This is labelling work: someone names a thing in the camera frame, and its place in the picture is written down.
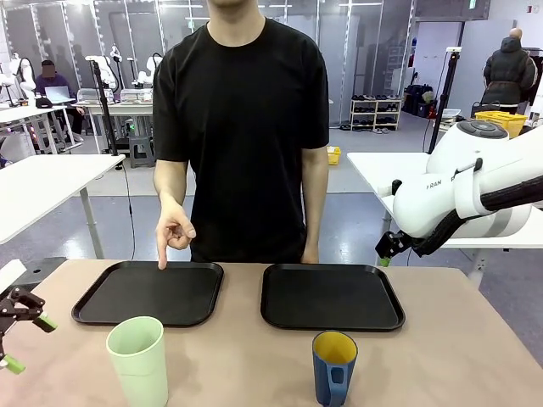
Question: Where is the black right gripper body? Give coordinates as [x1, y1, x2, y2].
[374, 231, 413, 259]

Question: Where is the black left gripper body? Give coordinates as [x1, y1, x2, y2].
[0, 298, 12, 340]

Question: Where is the light green tall cup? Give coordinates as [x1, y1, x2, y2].
[105, 315, 170, 407]

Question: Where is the person's right forearm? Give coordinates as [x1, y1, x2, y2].
[153, 159, 188, 207]

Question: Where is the person's left forearm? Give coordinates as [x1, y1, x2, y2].
[301, 148, 330, 251]

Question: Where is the person's right hand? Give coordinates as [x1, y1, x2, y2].
[154, 197, 198, 270]

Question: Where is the black plastic serving tray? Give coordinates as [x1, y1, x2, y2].
[260, 263, 406, 332]
[70, 260, 225, 328]

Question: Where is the white side table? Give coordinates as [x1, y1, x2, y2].
[0, 153, 127, 259]
[346, 151, 543, 289]

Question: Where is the white shoe rack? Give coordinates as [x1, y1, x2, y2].
[350, 98, 403, 131]

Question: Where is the blue mug yellow inside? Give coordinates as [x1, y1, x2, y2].
[312, 330, 359, 407]

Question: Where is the black bags pile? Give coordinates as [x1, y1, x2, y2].
[402, 83, 437, 119]

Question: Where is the black pole with white top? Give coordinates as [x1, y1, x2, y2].
[428, 47, 463, 154]

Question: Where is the yellow plastic basket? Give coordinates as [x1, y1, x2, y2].
[474, 110, 529, 139]

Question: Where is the person in black T-shirt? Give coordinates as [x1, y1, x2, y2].
[152, 0, 331, 264]

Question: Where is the grey step stool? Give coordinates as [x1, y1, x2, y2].
[128, 135, 154, 170]

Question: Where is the white background desk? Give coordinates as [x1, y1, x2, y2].
[0, 104, 81, 156]

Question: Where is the black tripod pole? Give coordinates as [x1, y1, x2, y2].
[84, 55, 120, 157]

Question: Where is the person in black puffer jacket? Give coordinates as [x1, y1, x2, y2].
[483, 27, 539, 118]

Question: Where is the grey open laptop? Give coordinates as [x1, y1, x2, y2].
[44, 86, 76, 105]

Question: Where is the seated person in purple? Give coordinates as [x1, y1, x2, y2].
[34, 59, 86, 143]

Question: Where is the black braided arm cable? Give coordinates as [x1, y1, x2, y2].
[411, 176, 543, 259]

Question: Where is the black hanging cable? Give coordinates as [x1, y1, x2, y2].
[121, 167, 137, 259]

